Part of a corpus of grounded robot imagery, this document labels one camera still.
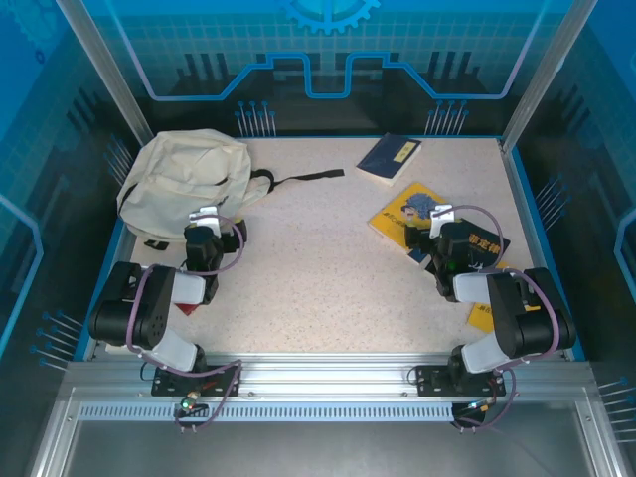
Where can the yellow book with blue-haired cartoon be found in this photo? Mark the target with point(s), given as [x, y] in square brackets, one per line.
[397, 213]

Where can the black book with orange title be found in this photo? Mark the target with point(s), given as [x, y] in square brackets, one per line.
[489, 246]

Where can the plain yellow book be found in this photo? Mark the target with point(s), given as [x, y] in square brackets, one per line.
[479, 318]

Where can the cream canvas backpack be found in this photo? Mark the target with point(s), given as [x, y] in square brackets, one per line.
[184, 174]

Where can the blue book with white label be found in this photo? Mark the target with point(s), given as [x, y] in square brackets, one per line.
[387, 159]

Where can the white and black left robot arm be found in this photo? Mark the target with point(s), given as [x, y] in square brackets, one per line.
[164, 348]

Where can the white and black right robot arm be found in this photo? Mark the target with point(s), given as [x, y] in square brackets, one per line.
[477, 358]

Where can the red flat booklet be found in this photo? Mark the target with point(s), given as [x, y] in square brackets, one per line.
[188, 309]

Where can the small connector with green light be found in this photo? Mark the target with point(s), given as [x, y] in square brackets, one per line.
[189, 403]
[479, 406]

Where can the grey metal front tray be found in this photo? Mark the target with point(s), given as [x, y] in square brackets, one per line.
[323, 447]

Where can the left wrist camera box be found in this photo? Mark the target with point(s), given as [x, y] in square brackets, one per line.
[208, 218]

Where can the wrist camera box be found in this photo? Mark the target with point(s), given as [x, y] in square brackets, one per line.
[439, 218]
[208, 218]

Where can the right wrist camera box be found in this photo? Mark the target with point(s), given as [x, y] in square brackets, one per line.
[439, 218]

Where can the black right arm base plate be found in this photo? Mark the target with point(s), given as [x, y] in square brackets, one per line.
[427, 380]

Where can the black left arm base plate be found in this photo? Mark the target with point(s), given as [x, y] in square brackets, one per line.
[223, 380]

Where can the aluminium mounting rail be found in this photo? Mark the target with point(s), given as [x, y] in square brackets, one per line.
[323, 372]

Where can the aluminium frame post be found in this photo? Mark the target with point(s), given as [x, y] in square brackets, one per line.
[541, 84]
[114, 84]

